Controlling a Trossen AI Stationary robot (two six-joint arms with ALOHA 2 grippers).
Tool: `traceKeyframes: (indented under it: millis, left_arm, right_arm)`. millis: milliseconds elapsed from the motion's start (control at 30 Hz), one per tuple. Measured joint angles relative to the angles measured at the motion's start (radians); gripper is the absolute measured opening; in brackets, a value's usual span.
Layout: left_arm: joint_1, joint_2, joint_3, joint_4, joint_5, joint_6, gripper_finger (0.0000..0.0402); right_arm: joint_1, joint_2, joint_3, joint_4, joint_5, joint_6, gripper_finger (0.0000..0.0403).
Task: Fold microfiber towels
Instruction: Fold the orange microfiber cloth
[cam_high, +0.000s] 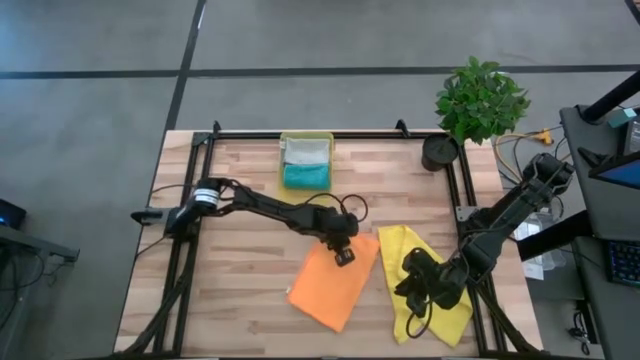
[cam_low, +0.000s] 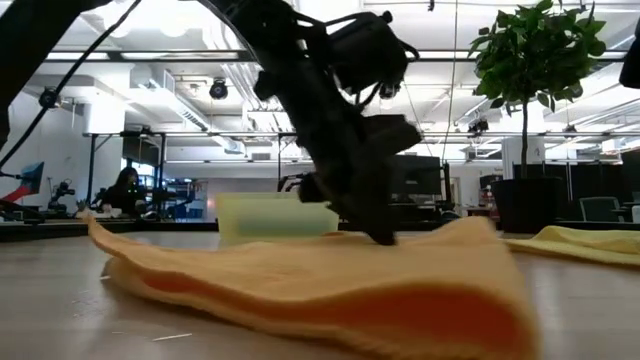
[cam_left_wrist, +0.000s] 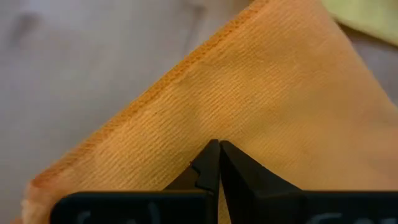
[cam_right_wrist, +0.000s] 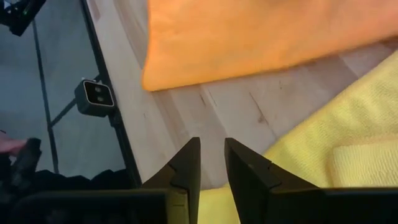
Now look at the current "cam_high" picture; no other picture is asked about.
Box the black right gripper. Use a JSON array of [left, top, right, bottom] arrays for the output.
[[394, 247, 470, 316]]

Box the teal microfiber towel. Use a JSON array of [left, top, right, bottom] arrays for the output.
[[282, 163, 332, 192]]

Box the orange microfiber towel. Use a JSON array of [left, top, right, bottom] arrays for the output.
[[286, 232, 381, 334]]

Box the grey microfiber towel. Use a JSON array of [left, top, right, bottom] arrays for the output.
[[282, 137, 332, 166]]

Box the yellow microfiber towel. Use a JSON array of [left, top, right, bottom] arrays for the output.
[[377, 224, 474, 349]]

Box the yellow translucent plastic bin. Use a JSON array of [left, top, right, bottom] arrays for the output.
[[277, 130, 336, 204]]

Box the black plant pot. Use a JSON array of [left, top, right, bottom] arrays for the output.
[[421, 131, 461, 173]]

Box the black desk beam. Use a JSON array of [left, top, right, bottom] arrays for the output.
[[517, 209, 594, 262]]

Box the green leafy plant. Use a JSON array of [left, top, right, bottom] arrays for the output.
[[434, 55, 532, 146]]

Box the grey desk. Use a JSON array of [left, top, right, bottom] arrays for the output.
[[559, 103, 640, 360]]

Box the black backlit keyboard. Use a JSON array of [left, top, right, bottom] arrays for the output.
[[606, 238, 640, 288]]

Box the blue-screen laptop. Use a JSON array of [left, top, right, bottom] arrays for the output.
[[588, 151, 640, 191]]

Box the small teal box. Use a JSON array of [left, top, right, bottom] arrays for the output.
[[607, 106, 639, 129]]

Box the black slanted pole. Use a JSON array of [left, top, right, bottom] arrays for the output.
[[578, 69, 640, 125]]

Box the grey metal stand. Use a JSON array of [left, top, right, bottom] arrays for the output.
[[0, 224, 81, 360]]

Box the black device blue light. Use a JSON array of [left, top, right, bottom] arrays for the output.
[[0, 198, 28, 231]]

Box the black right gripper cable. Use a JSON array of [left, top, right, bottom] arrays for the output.
[[404, 298, 434, 341]]

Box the black aluminium table frame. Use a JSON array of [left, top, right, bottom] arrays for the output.
[[113, 119, 551, 360]]

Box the yellow extension cable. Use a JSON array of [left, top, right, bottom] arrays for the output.
[[493, 127, 574, 207]]

